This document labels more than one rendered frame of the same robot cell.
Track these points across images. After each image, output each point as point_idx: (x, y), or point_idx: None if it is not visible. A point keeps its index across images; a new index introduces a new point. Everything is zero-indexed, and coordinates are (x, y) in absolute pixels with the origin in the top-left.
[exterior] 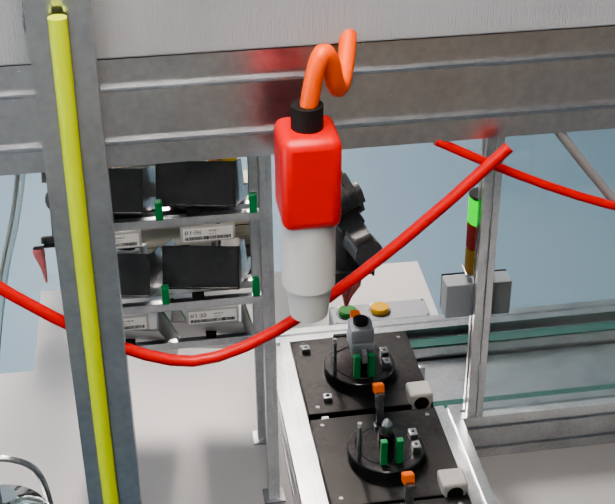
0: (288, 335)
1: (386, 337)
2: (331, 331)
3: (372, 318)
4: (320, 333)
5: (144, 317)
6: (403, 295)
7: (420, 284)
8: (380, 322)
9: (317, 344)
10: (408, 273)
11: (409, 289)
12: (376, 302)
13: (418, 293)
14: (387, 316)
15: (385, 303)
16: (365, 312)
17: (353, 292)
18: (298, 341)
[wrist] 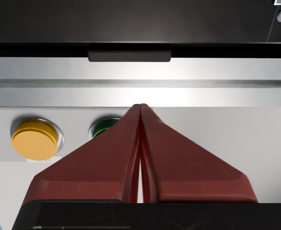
0: (274, 86)
1: (10, 18)
2: (165, 86)
3: (55, 115)
4: (197, 79)
5: None
6: (19, 186)
7: None
8: (35, 98)
9: (232, 18)
10: (14, 218)
11: (11, 195)
12: (42, 158)
13: None
14: (18, 117)
15: (20, 153)
16: (71, 136)
17: (105, 138)
18: (279, 43)
